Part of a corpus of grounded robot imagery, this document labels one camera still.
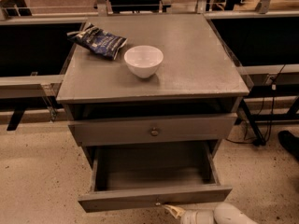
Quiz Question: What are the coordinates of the grey drawer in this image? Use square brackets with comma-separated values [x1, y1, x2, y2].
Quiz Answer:
[69, 113, 236, 147]
[78, 142, 232, 212]

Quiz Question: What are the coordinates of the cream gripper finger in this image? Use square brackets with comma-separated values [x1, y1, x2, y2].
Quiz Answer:
[163, 204, 185, 219]

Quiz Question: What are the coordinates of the blue chip bag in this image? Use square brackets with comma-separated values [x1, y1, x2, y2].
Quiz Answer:
[66, 23, 127, 60]

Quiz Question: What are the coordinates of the white ceramic bowl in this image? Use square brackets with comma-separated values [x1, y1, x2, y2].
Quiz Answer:
[124, 46, 164, 78]

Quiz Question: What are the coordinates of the black shoe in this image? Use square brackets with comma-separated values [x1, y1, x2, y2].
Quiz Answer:
[278, 131, 299, 161]

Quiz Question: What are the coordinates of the grey top drawer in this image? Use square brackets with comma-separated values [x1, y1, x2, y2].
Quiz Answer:
[69, 113, 236, 147]

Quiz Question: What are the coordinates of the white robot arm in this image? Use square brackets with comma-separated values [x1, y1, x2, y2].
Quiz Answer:
[164, 203, 258, 224]

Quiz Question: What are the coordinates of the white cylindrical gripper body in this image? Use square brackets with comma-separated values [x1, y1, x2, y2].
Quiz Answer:
[180, 210, 215, 224]

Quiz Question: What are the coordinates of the grey wooden drawer cabinet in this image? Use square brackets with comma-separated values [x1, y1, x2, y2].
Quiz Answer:
[57, 14, 249, 161]

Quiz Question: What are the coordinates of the black cable on floor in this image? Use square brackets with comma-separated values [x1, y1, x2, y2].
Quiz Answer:
[225, 64, 286, 147]

